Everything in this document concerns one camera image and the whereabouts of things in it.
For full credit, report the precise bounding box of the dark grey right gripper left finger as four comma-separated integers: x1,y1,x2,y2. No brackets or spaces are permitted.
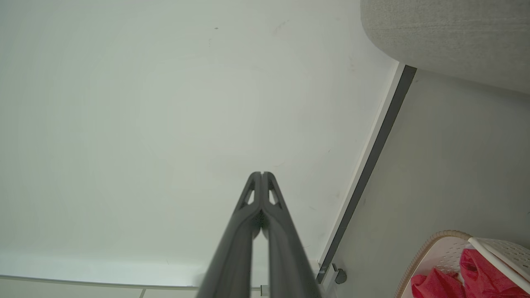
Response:
196,171,263,298

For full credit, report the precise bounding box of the white perforated laundry basket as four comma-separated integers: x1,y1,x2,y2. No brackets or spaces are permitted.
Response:
395,230,530,298

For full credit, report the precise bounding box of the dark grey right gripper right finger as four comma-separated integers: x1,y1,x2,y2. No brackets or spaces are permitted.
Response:
262,171,324,298

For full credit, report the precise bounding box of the red fleece garment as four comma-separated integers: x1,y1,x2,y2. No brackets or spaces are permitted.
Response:
410,248,530,298

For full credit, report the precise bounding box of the grey fabric cushion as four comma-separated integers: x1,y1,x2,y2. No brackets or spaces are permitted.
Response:
360,0,530,95

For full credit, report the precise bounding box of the dark grey skirting board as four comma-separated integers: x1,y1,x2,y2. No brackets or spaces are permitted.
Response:
316,64,418,285

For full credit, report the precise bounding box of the small grey wall stopper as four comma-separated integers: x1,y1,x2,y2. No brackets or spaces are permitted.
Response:
331,264,347,285

